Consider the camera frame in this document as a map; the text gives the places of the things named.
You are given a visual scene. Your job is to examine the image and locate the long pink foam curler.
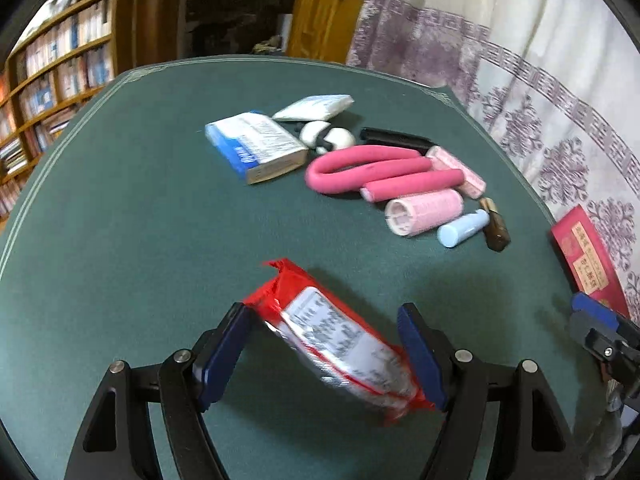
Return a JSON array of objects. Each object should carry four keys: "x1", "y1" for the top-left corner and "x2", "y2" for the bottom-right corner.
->
[{"x1": 305, "y1": 145, "x2": 463, "y2": 203}]

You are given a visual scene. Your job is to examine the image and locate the red snack packet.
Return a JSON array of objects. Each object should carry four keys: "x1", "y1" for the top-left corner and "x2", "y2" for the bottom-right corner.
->
[{"x1": 244, "y1": 258, "x2": 435, "y2": 422}]

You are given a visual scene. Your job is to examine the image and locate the brown perfume bottle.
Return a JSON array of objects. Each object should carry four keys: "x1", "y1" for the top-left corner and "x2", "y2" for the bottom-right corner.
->
[{"x1": 478, "y1": 197, "x2": 511, "y2": 252}]

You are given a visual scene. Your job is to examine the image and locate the white tissue packet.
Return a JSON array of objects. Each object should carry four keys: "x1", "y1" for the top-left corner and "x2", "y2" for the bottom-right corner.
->
[{"x1": 271, "y1": 94, "x2": 355, "y2": 122}]

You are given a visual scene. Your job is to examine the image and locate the large pink hair roller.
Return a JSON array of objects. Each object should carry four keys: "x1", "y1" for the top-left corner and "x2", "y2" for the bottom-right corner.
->
[{"x1": 385, "y1": 188, "x2": 464, "y2": 237}]

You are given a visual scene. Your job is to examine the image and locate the white purple patterned curtain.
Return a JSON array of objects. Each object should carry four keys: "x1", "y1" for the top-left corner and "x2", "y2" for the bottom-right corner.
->
[{"x1": 347, "y1": 0, "x2": 639, "y2": 315}]

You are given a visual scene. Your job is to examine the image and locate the light blue tube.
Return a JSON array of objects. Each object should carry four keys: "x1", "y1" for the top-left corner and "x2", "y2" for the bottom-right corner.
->
[{"x1": 436, "y1": 209, "x2": 490, "y2": 248}]

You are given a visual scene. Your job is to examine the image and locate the blue white medicine box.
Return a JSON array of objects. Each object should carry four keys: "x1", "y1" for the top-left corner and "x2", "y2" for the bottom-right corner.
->
[{"x1": 205, "y1": 112, "x2": 308, "y2": 185}]

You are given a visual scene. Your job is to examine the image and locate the wooden bookshelf with books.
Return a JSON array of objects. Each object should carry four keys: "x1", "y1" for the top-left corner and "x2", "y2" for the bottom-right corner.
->
[{"x1": 1, "y1": 0, "x2": 136, "y2": 224}]

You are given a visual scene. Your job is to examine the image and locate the wooden door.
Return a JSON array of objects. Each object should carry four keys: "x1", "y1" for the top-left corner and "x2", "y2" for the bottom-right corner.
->
[{"x1": 286, "y1": 0, "x2": 364, "y2": 64}]

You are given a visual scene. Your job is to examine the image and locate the green table mat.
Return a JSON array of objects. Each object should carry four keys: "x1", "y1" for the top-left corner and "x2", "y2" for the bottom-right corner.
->
[{"x1": 1, "y1": 56, "x2": 604, "y2": 479}]

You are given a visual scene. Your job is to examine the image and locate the red booklet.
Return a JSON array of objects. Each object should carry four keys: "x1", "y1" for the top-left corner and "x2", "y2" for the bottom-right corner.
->
[{"x1": 551, "y1": 205, "x2": 630, "y2": 318}]

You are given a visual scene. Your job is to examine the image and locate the panda figurine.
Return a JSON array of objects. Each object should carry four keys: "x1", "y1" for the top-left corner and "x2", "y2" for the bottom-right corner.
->
[{"x1": 299, "y1": 120, "x2": 356, "y2": 155}]

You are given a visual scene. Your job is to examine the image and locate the black comb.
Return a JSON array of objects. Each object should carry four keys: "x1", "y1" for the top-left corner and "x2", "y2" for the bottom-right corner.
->
[{"x1": 359, "y1": 127, "x2": 435, "y2": 155}]

